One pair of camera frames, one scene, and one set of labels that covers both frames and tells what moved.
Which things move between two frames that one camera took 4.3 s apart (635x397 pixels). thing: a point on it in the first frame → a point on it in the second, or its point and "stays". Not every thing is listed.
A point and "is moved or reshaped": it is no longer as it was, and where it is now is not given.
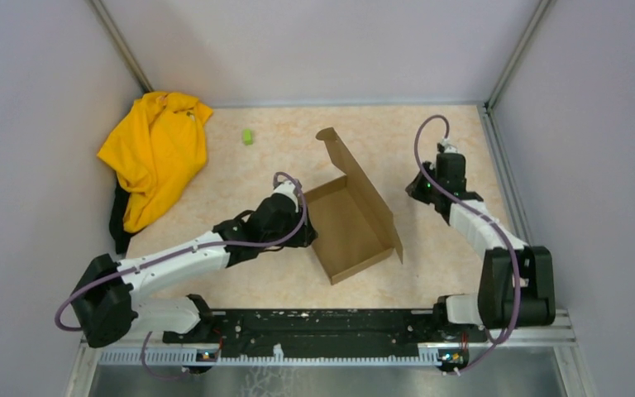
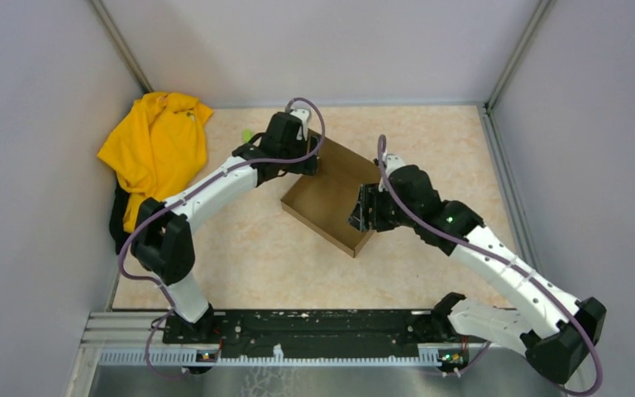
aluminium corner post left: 104,16 stays
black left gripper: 305,236 → 306,165
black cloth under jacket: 121,238 stays
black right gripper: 414,190 → 370,196
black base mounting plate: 327,332 stays
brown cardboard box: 352,221 is moved or reshaped
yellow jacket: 155,150 stays
